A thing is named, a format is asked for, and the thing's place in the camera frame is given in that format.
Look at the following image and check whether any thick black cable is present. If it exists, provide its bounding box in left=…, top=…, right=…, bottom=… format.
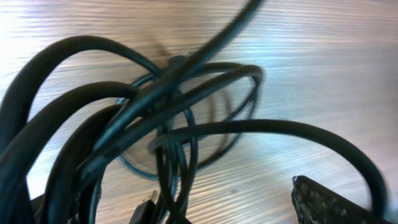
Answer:
left=0, top=0, right=389, bottom=224

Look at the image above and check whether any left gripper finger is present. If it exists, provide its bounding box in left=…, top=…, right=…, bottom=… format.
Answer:
left=292, top=175, right=392, bottom=224

